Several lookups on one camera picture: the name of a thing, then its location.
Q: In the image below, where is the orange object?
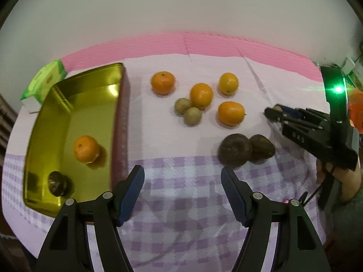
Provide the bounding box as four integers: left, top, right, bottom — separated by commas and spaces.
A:
349, 89, 363, 135

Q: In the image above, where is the black cable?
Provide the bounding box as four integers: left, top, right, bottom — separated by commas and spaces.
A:
301, 181, 326, 207

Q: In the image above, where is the gold metal tin tray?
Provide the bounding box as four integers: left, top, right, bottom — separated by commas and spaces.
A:
22, 62, 131, 225

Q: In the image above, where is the green tissue pack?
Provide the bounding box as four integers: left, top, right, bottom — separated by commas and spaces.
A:
19, 59, 68, 114

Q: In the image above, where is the grey cloth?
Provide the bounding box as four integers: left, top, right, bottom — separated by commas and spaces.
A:
326, 195, 363, 250

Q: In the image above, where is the orange mandarin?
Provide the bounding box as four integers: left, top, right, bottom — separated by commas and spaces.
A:
217, 101, 245, 126
190, 83, 214, 110
218, 73, 239, 95
73, 135, 100, 164
150, 71, 176, 95

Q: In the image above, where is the person's right hand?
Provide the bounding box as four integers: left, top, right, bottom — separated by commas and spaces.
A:
316, 159, 362, 203

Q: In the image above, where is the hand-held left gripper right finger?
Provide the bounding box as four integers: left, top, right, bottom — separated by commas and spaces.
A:
221, 167, 332, 272

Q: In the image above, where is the purple checked tablecloth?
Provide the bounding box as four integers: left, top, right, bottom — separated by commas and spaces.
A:
1, 52, 338, 272

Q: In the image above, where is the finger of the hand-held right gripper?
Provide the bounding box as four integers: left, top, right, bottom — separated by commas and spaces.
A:
279, 105, 331, 126
264, 107, 290, 124

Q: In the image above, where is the brown ribbed furniture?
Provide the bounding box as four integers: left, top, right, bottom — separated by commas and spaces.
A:
0, 93, 17, 165

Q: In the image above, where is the white adapter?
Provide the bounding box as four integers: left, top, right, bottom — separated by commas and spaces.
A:
339, 57, 356, 75

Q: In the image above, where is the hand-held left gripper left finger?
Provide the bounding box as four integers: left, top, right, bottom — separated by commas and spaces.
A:
35, 164, 146, 272

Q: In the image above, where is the dark brown passion fruit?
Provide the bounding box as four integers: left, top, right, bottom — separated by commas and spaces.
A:
48, 171, 68, 197
218, 134, 253, 167
249, 134, 276, 162

